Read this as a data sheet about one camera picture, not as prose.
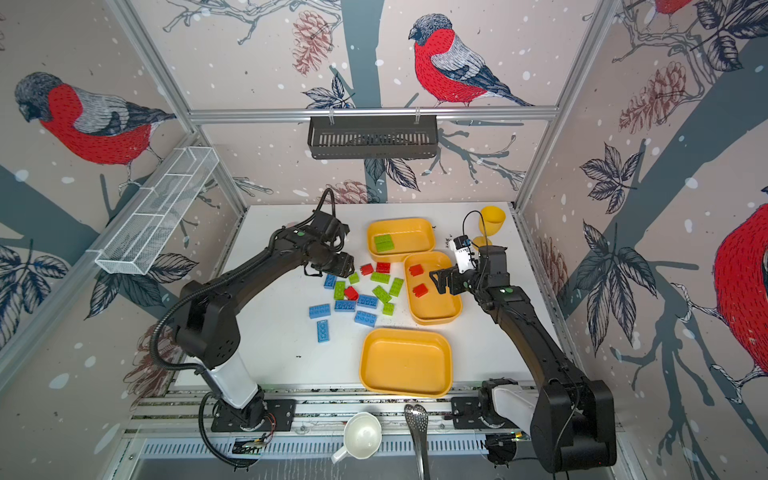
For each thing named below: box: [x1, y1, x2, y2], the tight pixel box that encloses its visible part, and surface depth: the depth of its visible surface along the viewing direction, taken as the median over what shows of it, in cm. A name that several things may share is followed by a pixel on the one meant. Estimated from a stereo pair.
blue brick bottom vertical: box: [316, 319, 330, 343], surface depth 89 cm
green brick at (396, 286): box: [389, 277, 404, 297], surface depth 100 cm
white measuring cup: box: [331, 411, 382, 464], surface depth 71 cm
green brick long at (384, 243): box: [376, 236, 395, 253], surface depth 111 cm
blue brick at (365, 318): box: [354, 310, 378, 328], surface depth 92 cm
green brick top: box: [370, 272, 391, 284], surface depth 102 cm
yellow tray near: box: [360, 329, 453, 399], surface depth 83 cm
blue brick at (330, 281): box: [324, 274, 337, 290], surface depth 100 cm
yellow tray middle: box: [404, 251, 462, 325], surface depth 99 cm
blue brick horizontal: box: [309, 303, 331, 319], surface depth 94 cm
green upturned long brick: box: [334, 281, 345, 301], surface depth 100 cm
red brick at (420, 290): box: [412, 283, 429, 298], surface depth 99 cm
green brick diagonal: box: [372, 285, 392, 303], surface depth 97 cm
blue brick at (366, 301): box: [357, 294, 378, 309], surface depth 95 cm
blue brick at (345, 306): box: [334, 300, 356, 312], surface depth 94 cm
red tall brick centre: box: [344, 286, 359, 301], surface depth 97 cm
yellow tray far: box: [367, 218, 435, 262], surface depth 112 cm
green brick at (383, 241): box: [373, 234, 394, 247], surface depth 112 cm
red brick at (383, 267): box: [376, 262, 391, 273], surface depth 103 cm
